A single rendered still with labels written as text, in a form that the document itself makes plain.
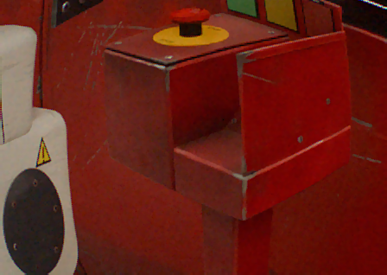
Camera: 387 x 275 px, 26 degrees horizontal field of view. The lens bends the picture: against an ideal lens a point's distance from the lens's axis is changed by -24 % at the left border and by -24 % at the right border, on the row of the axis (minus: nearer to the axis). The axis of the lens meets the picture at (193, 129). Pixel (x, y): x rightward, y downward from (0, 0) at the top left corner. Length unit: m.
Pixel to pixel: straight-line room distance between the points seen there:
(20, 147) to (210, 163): 0.25
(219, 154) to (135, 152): 0.10
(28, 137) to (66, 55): 0.80
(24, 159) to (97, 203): 0.85
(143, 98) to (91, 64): 0.53
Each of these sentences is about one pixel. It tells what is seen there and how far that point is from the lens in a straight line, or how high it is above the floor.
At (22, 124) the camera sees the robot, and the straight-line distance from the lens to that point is 0.71.
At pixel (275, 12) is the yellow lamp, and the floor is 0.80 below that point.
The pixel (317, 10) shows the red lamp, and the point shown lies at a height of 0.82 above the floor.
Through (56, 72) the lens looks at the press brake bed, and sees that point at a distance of 1.55.
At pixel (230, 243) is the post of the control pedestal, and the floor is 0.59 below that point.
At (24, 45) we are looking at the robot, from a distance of 0.69.
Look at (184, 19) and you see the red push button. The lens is 0.95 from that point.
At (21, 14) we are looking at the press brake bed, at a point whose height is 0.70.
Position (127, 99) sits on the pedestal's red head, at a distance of 0.96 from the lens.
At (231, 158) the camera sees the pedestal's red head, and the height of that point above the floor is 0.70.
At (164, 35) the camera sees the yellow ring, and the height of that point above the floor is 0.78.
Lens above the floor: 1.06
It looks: 22 degrees down
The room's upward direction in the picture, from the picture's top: 3 degrees counter-clockwise
